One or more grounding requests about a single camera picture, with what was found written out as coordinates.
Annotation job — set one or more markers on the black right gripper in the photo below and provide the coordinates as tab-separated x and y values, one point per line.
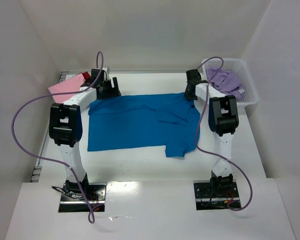
190	92

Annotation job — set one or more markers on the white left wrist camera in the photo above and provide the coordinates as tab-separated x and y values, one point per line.
106	74

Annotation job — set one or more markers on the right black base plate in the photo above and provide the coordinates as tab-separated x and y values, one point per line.
205	199

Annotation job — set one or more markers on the lavender t shirt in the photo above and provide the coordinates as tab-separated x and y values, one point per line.
226	82

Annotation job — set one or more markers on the pink folded t shirt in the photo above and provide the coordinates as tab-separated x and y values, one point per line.
72	84

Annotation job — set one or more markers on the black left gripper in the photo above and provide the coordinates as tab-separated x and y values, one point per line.
108	89

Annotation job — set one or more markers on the white plastic basket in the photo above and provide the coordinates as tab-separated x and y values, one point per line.
239	67

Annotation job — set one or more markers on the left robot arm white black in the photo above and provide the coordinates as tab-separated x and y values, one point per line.
66	128

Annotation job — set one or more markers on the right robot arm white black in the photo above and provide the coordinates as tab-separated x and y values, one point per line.
223	120

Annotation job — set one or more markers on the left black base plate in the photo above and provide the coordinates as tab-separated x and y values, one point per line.
72	200

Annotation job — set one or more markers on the blue t shirt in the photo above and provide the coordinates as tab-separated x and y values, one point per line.
137	121

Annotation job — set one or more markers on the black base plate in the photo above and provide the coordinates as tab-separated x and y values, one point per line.
205	199
72	200

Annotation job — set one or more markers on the dark red folded t shirt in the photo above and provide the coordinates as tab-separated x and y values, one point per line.
86	75

